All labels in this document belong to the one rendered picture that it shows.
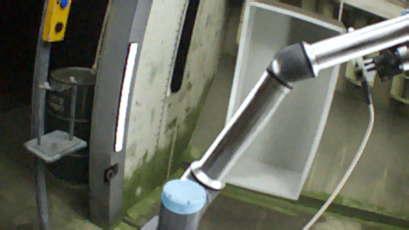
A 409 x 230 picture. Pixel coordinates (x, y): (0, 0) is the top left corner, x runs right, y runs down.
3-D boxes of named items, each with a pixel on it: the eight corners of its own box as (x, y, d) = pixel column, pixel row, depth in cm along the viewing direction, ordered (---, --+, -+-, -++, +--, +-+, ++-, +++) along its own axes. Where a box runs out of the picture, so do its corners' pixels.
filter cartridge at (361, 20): (366, 97, 306) (380, 21, 286) (374, 102, 272) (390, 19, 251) (338, 87, 313) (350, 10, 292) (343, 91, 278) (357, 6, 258)
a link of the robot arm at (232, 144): (162, 200, 133) (279, 36, 108) (178, 183, 149) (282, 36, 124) (194, 222, 131) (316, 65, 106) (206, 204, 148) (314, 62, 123)
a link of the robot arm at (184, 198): (151, 227, 117) (155, 189, 113) (167, 209, 134) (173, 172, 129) (190, 242, 114) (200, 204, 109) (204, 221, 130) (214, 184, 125)
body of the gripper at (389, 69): (380, 83, 110) (403, 75, 104) (373, 64, 107) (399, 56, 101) (377, 74, 116) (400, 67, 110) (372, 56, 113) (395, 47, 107)
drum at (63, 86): (37, 162, 276) (40, 68, 252) (81, 153, 321) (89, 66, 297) (64, 193, 243) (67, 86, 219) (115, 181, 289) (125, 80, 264)
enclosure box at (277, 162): (229, 153, 265) (256, -4, 210) (302, 172, 251) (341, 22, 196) (214, 179, 235) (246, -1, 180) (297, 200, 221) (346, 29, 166)
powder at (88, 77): (42, 72, 253) (43, 71, 253) (89, 69, 295) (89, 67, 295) (67, 88, 223) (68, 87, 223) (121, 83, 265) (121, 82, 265)
